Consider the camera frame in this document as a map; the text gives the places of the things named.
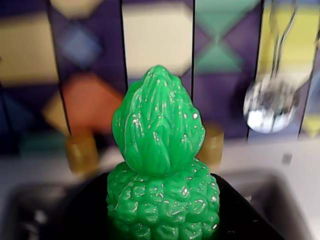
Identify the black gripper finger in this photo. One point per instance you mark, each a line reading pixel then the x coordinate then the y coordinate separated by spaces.
pixel 237 220
pixel 92 215

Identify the gray toy sink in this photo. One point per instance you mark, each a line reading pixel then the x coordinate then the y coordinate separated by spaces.
pixel 32 212

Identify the green toy pineapple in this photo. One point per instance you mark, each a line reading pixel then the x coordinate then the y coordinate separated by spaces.
pixel 160 125

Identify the gold faucet knob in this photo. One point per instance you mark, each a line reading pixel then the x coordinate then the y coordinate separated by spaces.
pixel 81 152
pixel 212 147

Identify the steel slotted spoon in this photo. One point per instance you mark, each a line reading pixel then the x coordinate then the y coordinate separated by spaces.
pixel 270 107

